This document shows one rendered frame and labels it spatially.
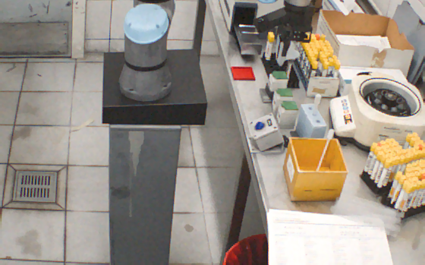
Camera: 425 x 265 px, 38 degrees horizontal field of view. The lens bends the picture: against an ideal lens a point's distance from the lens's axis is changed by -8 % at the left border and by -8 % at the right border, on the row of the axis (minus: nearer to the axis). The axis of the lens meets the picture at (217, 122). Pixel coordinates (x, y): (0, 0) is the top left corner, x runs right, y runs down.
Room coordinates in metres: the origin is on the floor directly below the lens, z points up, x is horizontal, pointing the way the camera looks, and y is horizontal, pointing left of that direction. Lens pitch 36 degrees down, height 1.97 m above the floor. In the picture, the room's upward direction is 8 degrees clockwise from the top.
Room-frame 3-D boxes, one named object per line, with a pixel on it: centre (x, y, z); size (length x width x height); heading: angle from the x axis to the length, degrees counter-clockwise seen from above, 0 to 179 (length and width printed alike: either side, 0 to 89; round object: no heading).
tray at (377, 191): (1.35, -0.50, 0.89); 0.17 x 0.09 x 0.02; 120
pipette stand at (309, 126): (1.46, -0.25, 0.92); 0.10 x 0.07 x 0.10; 19
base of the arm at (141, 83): (1.53, 0.22, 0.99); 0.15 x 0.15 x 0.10
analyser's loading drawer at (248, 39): (1.96, -0.05, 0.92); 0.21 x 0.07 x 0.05; 13
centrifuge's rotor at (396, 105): (1.58, -0.49, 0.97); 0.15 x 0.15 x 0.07
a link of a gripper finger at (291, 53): (1.65, -0.18, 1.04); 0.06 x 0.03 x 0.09; 105
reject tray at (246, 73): (1.77, -0.06, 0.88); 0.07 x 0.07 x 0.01; 13
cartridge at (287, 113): (1.53, -0.19, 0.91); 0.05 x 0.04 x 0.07; 103
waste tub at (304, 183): (1.29, -0.26, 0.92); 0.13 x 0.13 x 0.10; 10
